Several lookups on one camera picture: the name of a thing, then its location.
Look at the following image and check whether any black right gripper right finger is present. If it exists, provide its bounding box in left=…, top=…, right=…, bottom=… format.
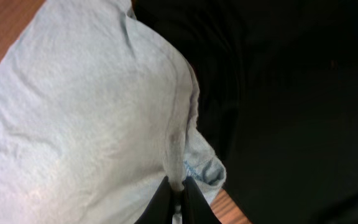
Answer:
left=181, top=177, right=221, bottom=224

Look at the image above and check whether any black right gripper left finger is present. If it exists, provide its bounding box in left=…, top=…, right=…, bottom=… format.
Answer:
left=135, top=176, right=174, bottom=224

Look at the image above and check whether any light blue t-shirt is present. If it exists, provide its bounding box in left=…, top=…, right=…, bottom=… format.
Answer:
left=0, top=1, right=226, bottom=223

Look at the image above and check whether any black garment pile right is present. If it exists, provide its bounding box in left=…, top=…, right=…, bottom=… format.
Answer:
left=134, top=0, right=358, bottom=223

